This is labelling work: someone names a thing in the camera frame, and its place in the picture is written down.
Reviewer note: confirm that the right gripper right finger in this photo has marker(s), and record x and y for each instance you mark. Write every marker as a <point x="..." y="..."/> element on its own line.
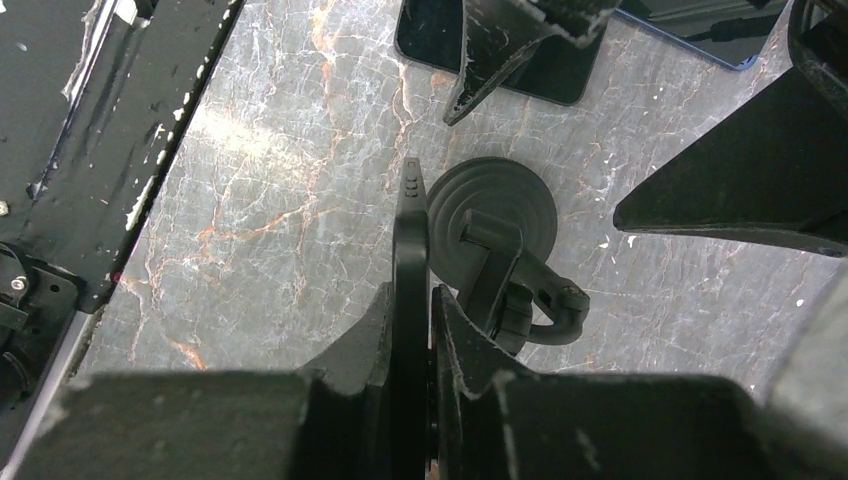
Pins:
<point x="485" y="415"/>

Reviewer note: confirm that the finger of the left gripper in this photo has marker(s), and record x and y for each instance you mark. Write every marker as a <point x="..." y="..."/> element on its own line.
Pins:
<point x="499" y="36"/>
<point x="774" y="172"/>

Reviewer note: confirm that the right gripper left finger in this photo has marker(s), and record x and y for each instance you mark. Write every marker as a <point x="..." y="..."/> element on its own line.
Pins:
<point x="345" y="434"/>

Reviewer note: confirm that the black round-base phone stand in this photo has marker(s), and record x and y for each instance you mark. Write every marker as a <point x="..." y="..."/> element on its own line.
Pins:
<point x="493" y="225"/>

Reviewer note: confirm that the blue-edged black smartphone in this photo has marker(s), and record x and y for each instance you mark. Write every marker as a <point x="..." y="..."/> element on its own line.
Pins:
<point x="731" y="33"/>

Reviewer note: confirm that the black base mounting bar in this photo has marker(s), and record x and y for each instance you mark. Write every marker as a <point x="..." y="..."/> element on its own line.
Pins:
<point x="95" y="99"/>

